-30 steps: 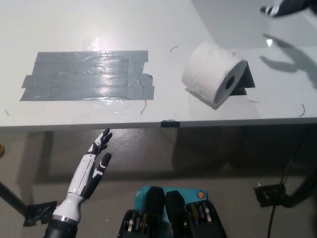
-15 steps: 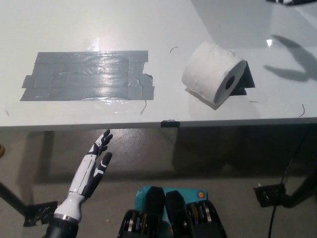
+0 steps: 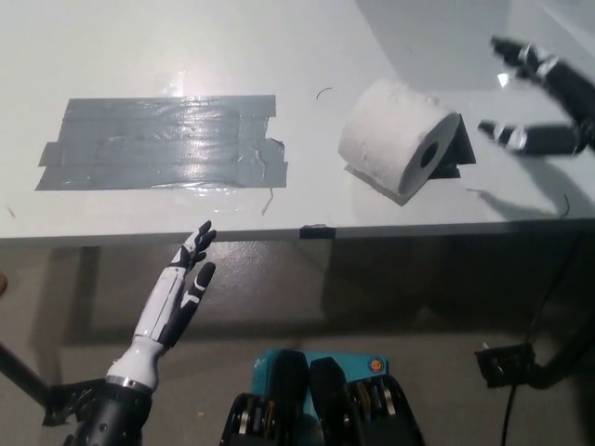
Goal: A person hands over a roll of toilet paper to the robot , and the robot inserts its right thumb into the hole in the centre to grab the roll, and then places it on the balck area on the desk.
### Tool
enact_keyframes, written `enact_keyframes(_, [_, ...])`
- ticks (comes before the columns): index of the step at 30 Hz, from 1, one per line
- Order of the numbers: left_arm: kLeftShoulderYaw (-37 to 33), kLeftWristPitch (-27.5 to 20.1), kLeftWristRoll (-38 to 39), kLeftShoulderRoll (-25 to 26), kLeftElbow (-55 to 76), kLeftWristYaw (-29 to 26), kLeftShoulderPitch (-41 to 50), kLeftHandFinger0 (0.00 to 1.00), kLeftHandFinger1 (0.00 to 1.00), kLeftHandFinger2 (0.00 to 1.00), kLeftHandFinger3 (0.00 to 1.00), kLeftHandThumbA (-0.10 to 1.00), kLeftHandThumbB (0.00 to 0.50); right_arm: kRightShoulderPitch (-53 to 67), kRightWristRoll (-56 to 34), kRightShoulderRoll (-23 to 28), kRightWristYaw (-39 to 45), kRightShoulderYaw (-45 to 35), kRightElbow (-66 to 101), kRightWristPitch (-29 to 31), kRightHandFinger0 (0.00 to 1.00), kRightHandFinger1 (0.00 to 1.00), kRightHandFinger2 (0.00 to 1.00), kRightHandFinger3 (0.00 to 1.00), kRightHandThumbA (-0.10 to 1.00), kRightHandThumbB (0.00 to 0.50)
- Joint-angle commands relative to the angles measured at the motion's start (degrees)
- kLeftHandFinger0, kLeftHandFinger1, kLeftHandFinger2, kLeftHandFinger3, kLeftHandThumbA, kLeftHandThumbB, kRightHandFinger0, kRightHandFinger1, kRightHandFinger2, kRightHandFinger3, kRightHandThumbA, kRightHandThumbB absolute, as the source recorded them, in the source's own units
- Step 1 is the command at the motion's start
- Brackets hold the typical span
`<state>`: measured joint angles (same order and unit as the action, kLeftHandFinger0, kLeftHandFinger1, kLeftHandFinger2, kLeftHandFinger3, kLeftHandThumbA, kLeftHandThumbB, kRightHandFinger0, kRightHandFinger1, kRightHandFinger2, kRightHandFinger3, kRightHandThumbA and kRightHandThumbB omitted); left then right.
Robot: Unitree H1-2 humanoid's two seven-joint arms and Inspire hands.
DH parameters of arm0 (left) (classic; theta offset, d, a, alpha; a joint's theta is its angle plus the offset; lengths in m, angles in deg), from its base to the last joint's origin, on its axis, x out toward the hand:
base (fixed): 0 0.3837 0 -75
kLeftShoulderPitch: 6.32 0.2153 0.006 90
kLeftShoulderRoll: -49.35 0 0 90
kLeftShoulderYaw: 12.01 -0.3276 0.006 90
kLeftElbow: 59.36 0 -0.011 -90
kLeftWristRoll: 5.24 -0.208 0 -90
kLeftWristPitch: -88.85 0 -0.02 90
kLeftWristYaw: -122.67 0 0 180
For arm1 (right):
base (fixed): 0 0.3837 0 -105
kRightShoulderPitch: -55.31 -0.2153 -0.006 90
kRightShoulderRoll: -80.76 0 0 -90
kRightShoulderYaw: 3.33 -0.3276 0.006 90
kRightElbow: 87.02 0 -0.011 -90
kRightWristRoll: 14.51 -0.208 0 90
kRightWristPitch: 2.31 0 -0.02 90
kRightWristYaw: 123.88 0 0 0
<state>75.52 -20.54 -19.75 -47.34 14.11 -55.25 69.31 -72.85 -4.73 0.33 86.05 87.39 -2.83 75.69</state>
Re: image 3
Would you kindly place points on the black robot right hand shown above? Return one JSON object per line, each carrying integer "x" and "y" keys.
{"x": 581, "y": 116}

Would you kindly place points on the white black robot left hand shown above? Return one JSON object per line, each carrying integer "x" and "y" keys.
{"x": 158, "y": 316}

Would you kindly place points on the white toilet paper roll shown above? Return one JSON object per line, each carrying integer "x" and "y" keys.
{"x": 386, "y": 130}

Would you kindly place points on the black ribbed robot body blocks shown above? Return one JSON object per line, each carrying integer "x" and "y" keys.
{"x": 325, "y": 409}

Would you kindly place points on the teal robot body top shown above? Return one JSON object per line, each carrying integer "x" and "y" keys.
{"x": 353, "y": 361}

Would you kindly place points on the black tape square patch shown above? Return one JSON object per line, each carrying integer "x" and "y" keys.
{"x": 462, "y": 148}

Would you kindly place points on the black floor tape patch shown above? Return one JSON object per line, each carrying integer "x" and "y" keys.
{"x": 62, "y": 402}

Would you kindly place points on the black slanted pole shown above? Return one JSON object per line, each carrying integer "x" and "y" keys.
{"x": 21, "y": 369}

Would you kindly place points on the small black tape piece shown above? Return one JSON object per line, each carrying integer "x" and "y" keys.
{"x": 318, "y": 232}

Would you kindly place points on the grey duct tape patch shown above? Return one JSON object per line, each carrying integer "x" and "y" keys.
{"x": 162, "y": 144}

